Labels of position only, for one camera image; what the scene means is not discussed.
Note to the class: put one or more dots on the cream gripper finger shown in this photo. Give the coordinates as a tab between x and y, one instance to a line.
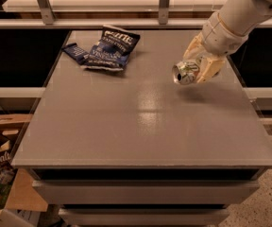
196	49
209	66

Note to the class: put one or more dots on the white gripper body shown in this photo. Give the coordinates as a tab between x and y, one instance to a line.
220	37

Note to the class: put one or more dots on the crushed 7up can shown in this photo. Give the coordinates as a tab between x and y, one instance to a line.
185	72

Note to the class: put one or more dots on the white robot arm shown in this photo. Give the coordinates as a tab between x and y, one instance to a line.
242	16

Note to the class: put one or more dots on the blue chip bag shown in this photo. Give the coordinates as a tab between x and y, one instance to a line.
110	53

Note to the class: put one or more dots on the grey drawer cabinet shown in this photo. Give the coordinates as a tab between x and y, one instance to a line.
139	125

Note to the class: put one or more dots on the upper grey drawer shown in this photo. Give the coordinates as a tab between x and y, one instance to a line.
145	192

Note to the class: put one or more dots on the grey drawer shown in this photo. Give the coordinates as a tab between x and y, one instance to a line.
142	217
145	192

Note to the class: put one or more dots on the lower grey drawer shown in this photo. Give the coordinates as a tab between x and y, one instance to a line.
142	217

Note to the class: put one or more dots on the cardboard box with snacks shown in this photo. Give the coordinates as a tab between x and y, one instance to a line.
20	205

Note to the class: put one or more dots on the metal frame rail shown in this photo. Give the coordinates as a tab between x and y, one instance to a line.
93	14

